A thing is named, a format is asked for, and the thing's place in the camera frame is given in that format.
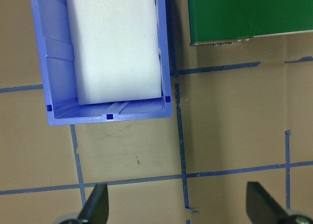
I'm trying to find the white foam pad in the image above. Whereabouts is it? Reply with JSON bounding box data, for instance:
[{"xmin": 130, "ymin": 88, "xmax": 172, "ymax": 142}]
[{"xmin": 65, "ymin": 0, "xmax": 163, "ymax": 105}]

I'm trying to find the green conveyor belt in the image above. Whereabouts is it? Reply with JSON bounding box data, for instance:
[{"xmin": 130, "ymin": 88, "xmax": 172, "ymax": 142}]
[{"xmin": 187, "ymin": 0, "xmax": 313, "ymax": 47}]

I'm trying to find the blue plastic storage bin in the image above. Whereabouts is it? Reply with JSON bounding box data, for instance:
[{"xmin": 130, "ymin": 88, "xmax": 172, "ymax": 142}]
[{"xmin": 29, "ymin": 0, "xmax": 174, "ymax": 126}]

